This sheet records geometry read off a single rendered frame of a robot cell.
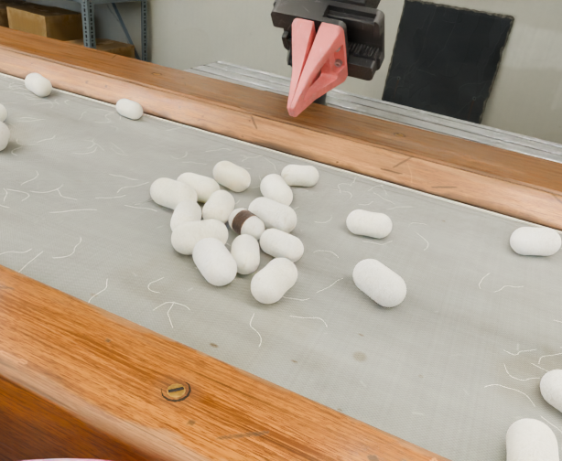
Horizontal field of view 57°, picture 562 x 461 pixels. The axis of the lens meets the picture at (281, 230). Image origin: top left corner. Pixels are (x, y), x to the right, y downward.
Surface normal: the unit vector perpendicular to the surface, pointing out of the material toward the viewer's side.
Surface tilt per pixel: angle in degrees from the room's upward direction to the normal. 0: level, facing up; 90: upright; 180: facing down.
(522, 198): 45
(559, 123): 90
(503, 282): 0
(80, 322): 0
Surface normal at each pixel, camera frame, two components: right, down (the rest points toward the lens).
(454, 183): -0.21, -0.32
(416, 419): 0.12, -0.86
